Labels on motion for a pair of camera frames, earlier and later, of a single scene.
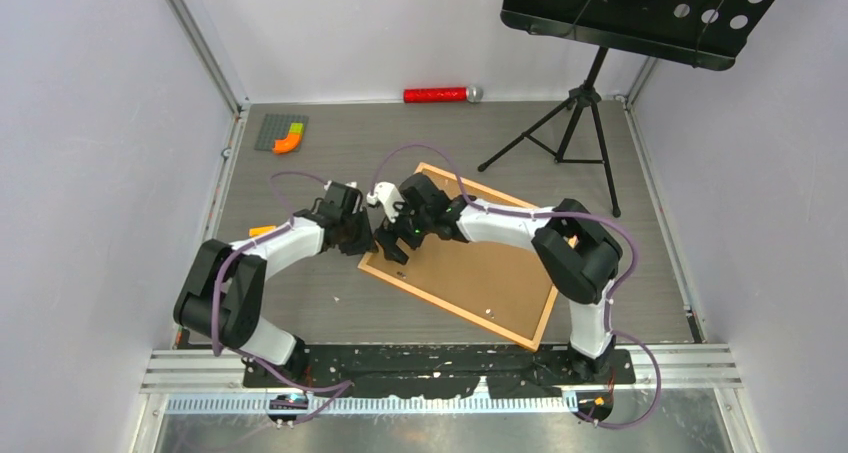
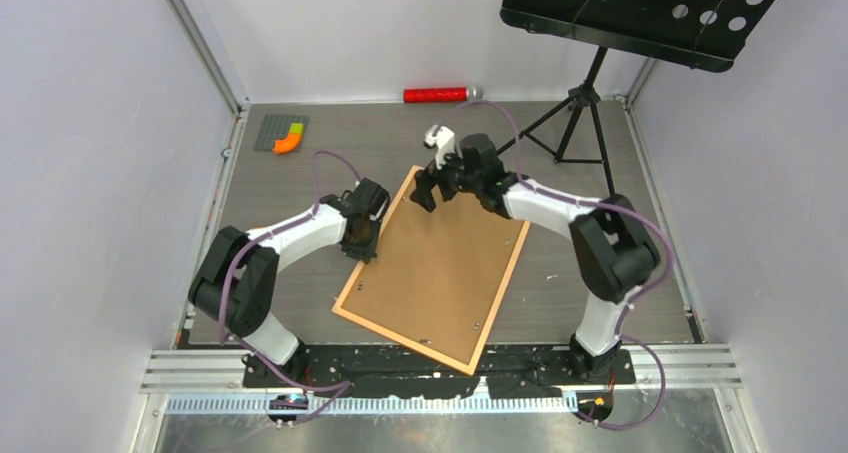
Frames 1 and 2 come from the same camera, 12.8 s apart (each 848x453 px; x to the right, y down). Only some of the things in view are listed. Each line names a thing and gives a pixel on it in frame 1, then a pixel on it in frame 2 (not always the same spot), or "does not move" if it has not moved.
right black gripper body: x=411 y=224 → x=451 y=179
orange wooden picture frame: x=507 y=288 → x=435 y=277
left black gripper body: x=357 y=238 does not move
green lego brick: x=296 y=128 does not move
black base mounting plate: x=427 y=371 does not move
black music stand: x=698 y=19 does not move
